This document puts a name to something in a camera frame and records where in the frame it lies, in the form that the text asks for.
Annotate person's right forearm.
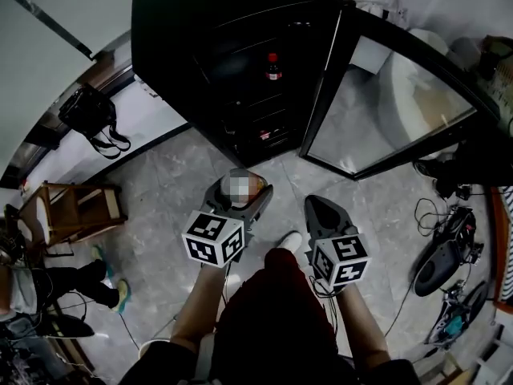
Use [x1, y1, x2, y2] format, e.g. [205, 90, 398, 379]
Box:
[333, 282, 392, 363]

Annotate orange drink can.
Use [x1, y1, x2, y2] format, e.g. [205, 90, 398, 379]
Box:
[220, 167, 270, 211]

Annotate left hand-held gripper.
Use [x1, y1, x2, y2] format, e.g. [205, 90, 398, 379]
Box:
[181, 176, 275, 270]

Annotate striped black white cloth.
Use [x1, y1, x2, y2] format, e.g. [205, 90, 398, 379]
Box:
[500, 184, 513, 301]

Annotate orange sofa frame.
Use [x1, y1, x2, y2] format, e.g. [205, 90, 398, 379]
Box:
[490, 185, 513, 309]

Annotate person's red shorts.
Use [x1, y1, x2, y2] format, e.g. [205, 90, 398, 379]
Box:
[217, 246, 338, 361]

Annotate white armchair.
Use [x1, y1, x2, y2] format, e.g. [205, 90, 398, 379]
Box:
[378, 27, 479, 160]

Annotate wooden shelf rack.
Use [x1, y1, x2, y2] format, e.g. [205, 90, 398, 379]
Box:
[15, 180, 129, 256]

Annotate black cable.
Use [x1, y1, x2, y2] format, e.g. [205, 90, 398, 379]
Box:
[414, 197, 446, 237]

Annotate black handbag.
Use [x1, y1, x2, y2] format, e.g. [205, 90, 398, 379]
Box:
[57, 83, 132, 161]

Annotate black glass-door fridge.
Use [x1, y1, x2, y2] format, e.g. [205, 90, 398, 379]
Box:
[131, 0, 504, 182]

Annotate white crumpled cloth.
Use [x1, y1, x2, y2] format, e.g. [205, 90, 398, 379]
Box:
[340, 0, 410, 28]

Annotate black pointed device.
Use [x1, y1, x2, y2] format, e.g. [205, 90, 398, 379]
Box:
[39, 314, 96, 339]

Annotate white box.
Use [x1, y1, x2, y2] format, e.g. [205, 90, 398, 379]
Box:
[476, 322, 513, 385]

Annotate black oval device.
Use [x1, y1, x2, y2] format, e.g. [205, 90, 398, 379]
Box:
[414, 208, 479, 297]

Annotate person's left forearm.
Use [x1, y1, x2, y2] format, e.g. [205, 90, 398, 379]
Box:
[169, 264, 230, 355]

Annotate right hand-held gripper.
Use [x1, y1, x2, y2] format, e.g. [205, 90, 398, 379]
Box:
[304, 194, 373, 294]

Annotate person's white shoe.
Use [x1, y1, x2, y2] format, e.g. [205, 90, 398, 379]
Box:
[276, 230, 304, 253]

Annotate black device with teal part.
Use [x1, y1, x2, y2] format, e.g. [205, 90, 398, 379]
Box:
[424, 280, 489, 347]

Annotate grey mesh basket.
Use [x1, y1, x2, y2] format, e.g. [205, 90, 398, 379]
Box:
[479, 34, 513, 112]

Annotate white oval pad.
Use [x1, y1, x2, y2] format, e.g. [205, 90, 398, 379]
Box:
[34, 193, 52, 245]

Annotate person's black shirt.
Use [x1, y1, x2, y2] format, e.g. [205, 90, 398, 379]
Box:
[119, 333, 418, 385]

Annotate dark bottle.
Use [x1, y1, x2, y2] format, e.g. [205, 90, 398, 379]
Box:
[264, 52, 284, 82]

